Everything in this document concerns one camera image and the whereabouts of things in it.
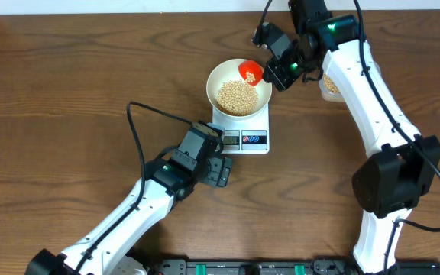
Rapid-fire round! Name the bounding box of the red measuring scoop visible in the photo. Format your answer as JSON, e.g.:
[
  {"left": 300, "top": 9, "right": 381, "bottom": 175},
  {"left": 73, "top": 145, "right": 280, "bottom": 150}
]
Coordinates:
[{"left": 238, "top": 60, "right": 264, "bottom": 86}]

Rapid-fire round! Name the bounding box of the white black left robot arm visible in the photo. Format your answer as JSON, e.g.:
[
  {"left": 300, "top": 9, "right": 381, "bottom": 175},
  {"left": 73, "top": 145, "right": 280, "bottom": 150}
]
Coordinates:
[{"left": 25, "top": 122, "right": 232, "bottom": 274}]

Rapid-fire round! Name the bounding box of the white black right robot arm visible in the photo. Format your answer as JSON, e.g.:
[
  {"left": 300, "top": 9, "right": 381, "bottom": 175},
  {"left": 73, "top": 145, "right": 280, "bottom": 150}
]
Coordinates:
[{"left": 252, "top": 1, "right": 440, "bottom": 274}]

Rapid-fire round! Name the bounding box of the white digital kitchen scale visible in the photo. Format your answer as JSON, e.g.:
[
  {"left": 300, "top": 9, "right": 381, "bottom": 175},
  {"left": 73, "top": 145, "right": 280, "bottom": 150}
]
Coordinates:
[{"left": 212, "top": 105, "right": 270, "bottom": 154}]

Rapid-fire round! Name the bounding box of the cream round bowl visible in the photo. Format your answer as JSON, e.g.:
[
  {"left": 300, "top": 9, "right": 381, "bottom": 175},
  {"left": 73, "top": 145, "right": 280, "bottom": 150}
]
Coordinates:
[{"left": 206, "top": 59, "right": 272, "bottom": 119}]

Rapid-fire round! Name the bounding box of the pile of beans in bowl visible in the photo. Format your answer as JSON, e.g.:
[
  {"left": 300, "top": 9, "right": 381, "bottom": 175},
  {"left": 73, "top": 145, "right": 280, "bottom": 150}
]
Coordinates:
[{"left": 217, "top": 80, "right": 259, "bottom": 116}]

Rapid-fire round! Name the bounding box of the clear plastic container of beans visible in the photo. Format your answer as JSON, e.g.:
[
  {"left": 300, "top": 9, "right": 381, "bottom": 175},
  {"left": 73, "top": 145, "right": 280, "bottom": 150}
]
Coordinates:
[{"left": 319, "top": 60, "right": 377, "bottom": 104}]

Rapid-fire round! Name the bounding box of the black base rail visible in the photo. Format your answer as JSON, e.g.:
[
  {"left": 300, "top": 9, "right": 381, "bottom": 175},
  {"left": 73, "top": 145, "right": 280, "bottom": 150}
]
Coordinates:
[{"left": 144, "top": 250, "right": 440, "bottom": 275}]

